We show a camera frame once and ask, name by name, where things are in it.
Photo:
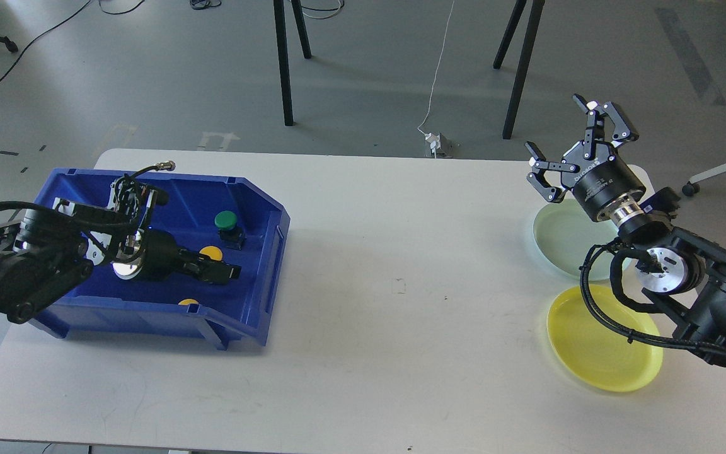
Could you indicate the black tripod legs left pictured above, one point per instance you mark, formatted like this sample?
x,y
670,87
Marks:
x,y
283,53

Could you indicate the white power adapter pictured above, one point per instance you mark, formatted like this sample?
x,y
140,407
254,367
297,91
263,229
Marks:
x,y
438,146

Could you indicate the white chair base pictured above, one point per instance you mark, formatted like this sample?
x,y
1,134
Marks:
x,y
692,187

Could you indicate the yellow plastic plate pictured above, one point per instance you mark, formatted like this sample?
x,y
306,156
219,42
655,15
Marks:
x,y
594,354

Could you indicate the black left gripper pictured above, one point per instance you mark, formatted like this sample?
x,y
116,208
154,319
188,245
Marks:
x,y
162,256

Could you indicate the black tripod legs right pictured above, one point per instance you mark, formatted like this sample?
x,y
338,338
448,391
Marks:
x,y
528,44

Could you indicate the black tripod legs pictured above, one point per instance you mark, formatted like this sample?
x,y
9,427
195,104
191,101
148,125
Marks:
x,y
528,44
283,53

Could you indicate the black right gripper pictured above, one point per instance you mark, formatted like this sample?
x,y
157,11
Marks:
x,y
602,180

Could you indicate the blue plastic bin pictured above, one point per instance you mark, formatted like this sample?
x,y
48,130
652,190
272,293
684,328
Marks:
x,y
237,310

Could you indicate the green push button right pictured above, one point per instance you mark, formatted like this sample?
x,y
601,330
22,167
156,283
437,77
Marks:
x,y
229,230

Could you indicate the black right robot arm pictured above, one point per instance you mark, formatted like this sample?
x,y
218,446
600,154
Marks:
x,y
657,267

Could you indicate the pale green plastic plate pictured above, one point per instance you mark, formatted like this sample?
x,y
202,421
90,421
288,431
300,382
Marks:
x,y
563,234

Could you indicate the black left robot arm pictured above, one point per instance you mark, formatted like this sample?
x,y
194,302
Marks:
x,y
55,248

